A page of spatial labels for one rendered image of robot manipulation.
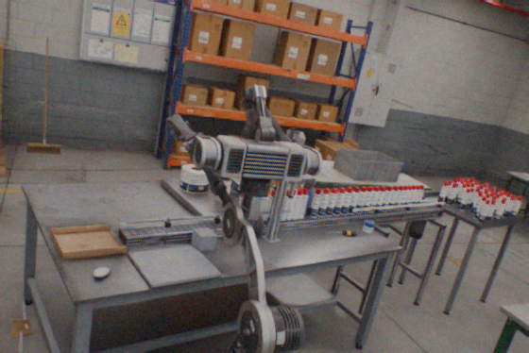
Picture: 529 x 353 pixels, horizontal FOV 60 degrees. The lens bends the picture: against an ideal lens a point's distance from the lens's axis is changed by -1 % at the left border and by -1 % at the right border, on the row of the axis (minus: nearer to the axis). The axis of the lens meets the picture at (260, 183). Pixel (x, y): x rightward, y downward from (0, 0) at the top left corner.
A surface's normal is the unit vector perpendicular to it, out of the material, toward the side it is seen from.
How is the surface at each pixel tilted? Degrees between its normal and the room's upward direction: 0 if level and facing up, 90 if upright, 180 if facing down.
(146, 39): 90
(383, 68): 90
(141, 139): 90
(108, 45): 90
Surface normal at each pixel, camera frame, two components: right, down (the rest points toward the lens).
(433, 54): 0.38, 0.35
